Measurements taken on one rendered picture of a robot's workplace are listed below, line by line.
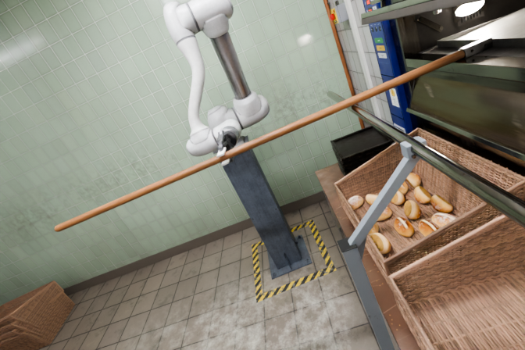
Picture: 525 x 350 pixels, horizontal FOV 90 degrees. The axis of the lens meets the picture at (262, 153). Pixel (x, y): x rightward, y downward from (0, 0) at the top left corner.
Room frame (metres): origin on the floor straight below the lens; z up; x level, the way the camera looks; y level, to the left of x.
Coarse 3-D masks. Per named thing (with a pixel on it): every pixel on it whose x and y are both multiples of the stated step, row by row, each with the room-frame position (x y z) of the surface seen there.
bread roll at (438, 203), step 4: (432, 196) 0.90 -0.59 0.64; (436, 196) 0.88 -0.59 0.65; (440, 196) 0.90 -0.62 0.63; (432, 200) 0.88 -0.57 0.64; (436, 200) 0.86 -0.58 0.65; (440, 200) 0.85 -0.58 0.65; (444, 200) 0.85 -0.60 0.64; (432, 204) 0.88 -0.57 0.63; (436, 204) 0.86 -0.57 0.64; (440, 204) 0.84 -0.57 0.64; (444, 204) 0.83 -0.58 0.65; (448, 204) 0.83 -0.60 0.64; (436, 208) 0.85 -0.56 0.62; (440, 208) 0.84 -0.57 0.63; (444, 208) 0.83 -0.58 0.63; (448, 208) 0.82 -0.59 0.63; (452, 208) 0.82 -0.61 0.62; (444, 212) 0.83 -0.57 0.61
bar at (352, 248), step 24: (336, 96) 1.10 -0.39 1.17; (408, 144) 0.52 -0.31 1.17; (408, 168) 0.51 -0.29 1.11; (456, 168) 0.37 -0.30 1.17; (384, 192) 0.53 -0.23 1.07; (480, 192) 0.31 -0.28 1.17; (504, 192) 0.29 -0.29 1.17; (360, 240) 0.53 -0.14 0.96; (360, 264) 0.53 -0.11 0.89; (360, 288) 0.53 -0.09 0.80; (384, 336) 0.53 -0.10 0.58
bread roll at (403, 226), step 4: (396, 220) 0.87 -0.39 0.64; (400, 220) 0.85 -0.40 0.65; (404, 220) 0.84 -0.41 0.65; (396, 224) 0.85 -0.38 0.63; (400, 224) 0.84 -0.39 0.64; (404, 224) 0.83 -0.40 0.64; (408, 224) 0.82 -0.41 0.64; (396, 228) 0.85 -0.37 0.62; (400, 228) 0.83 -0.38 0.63; (404, 228) 0.82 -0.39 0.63; (408, 228) 0.81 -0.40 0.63; (412, 228) 0.81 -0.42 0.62; (400, 232) 0.82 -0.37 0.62; (404, 232) 0.81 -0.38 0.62; (408, 232) 0.80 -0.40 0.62; (412, 232) 0.80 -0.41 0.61; (404, 236) 0.81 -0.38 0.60; (408, 236) 0.80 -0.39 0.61
